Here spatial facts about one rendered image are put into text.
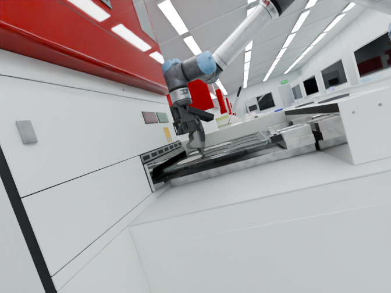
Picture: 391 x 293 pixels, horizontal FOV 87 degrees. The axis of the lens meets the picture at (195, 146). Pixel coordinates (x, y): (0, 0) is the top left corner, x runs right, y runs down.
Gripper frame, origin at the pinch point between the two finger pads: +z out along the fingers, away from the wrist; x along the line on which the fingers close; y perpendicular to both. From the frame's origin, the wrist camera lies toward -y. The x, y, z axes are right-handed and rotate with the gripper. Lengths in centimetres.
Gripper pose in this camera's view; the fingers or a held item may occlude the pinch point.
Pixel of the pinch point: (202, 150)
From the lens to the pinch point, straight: 79.6
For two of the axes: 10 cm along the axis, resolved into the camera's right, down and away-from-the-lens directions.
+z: 3.0, 9.5, 0.6
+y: -8.2, 2.9, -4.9
